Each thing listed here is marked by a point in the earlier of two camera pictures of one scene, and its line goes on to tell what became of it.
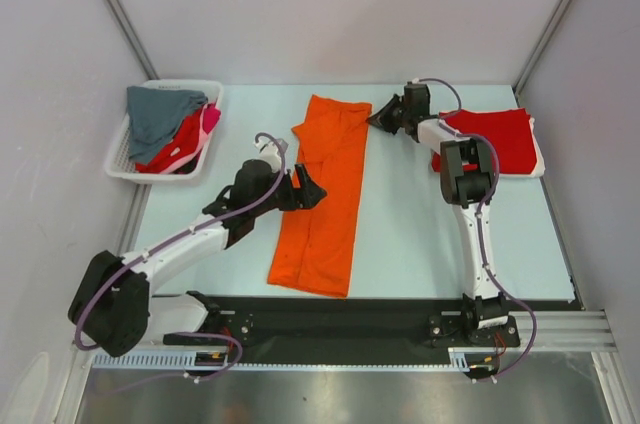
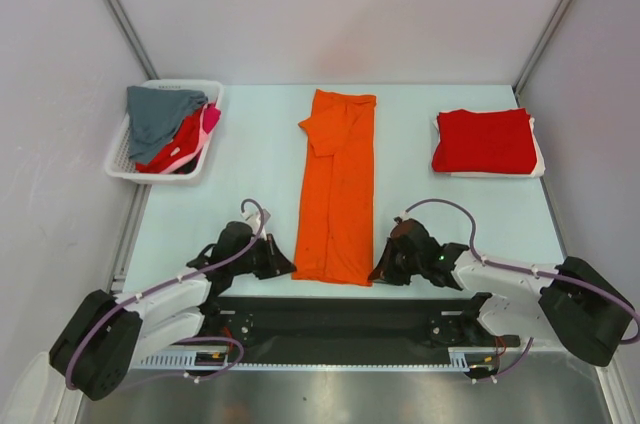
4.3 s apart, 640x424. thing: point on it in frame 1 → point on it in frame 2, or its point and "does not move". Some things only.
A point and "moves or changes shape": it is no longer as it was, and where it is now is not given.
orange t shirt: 315,245 moves or changes shape
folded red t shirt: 508,131 does not move
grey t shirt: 155,115 does not move
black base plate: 342,325 does not move
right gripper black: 396,114 → 394,262
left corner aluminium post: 121,13 does not move
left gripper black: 310,193 → 279,264
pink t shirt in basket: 210,115 does not move
